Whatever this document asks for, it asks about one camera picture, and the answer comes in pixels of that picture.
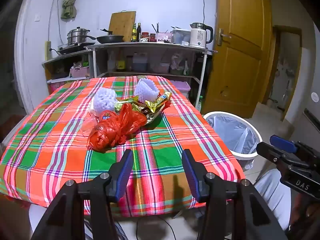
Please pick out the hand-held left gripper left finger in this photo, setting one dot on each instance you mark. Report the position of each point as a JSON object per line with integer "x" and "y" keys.
{"x": 125, "y": 172}

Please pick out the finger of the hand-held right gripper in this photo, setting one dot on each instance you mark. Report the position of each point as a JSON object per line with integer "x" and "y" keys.
{"x": 282, "y": 142}
{"x": 268, "y": 152}

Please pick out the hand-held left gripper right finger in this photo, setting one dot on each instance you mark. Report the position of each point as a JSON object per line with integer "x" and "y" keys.
{"x": 191, "y": 175}

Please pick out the white round bin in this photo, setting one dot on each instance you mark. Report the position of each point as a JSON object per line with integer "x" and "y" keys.
{"x": 250, "y": 155}

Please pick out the clear bin liner bag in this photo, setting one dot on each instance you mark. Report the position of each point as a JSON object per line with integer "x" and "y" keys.
{"x": 235, "y": 135}

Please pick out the red plastic bag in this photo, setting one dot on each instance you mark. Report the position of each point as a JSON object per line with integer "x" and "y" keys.
{"x": 115, "y": 130}

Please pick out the round red cup lid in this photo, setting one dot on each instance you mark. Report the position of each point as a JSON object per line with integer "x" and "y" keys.
{"x": 107, "y": 116}

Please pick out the clear plastic wrapper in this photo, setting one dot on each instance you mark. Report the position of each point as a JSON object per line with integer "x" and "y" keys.
{"x": 87, "y": 126}

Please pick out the dark snack wrapper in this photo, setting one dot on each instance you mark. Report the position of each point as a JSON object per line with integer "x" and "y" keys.
{"x": 150, "y": 117}

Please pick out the green gold snack wrapper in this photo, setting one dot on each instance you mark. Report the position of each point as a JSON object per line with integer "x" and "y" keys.
{"x": 125, "y": 105}

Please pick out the white foam fruit net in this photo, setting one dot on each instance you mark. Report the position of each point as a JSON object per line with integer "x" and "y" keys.
{"x": 147, "y": 90}
{"x": 105, "y": 100}

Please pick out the person's right hand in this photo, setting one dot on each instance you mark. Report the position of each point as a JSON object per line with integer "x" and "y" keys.
{"x": 310, "y": 212}

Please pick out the person's right leg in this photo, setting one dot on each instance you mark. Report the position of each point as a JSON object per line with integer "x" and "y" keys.
{"x": 272, "y": 195}

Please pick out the plaid tablecloth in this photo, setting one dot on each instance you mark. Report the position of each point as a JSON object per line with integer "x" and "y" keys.
{"x": 62, "y": 142}

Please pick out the pink lidded storage box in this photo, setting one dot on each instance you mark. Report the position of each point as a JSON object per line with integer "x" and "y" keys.
{"x": 181, "y": 87}

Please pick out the yellow wooden door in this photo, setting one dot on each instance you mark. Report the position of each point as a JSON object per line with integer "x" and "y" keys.
{"x": 237, "y": 55}

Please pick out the yellow label bottle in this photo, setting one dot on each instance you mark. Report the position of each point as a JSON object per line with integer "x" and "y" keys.
{"x": 120, "y": 63}

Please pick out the pink plastic basket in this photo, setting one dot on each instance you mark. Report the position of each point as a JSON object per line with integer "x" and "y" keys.
{"x": 80, "y": 71}

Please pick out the dark liquid jug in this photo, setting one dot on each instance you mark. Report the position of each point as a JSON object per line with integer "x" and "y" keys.
{"x": 139, "y": 62}

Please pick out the white plastic bottle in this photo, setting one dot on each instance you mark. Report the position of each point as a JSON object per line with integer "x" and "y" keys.
{"x": 111, "y": 61}

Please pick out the crumpled plastic bags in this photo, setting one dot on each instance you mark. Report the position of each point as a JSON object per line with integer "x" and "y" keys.
{"x": 177, "y": 61}

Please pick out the white kitchen shelf unit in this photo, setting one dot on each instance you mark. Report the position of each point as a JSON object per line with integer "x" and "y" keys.
{"x": 150, "y": 47}

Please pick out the low wooden shelf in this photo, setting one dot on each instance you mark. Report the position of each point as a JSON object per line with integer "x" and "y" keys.
{"x": 62, "y": 57}

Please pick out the black induction cooker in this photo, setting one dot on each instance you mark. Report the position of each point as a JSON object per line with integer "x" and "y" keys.
{"x": 72, "y": 48}

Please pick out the white electric kettle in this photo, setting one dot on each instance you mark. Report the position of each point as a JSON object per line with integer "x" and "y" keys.
{"x": 200, "y": 36}

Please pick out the black frying pan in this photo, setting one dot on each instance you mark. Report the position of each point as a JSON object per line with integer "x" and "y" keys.
{"x": 110, "y": 38}

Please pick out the red sauce jar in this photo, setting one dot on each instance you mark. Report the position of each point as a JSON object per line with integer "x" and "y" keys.
{"x": 145, "y": 35}

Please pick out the dark sauce bottle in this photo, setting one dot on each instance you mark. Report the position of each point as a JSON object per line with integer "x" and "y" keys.
{"x": 134, "y": 33}
{"x": 139, "y": 32}

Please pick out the clear plastic container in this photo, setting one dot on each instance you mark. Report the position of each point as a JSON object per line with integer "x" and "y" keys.
{"x": 181, "y": 36}

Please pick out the pink utensil holder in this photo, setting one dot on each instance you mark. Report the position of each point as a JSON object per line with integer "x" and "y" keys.
{"x": 163, "y": 37}

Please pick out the steel steamer pot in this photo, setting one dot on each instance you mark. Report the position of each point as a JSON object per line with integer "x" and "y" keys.
{"x": 77, "y": 36}

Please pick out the yellowed power strip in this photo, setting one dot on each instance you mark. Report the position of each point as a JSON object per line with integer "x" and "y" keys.
{"x": 47, "y": 48}

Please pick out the wooden cutting board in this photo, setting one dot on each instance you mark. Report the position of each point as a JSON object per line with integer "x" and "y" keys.
{"x": 121, "y": 25}

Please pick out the bunch of dark chopsticks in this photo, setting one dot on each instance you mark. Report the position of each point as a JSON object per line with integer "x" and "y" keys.
{"x": 155, "y": 27}

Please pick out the brown wooden doorway frame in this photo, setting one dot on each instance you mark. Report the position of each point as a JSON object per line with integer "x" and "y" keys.
{"x": 275, "y": 55}

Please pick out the white wall switch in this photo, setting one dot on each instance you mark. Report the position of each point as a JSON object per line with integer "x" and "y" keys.
{"x": 37, "y": 17}

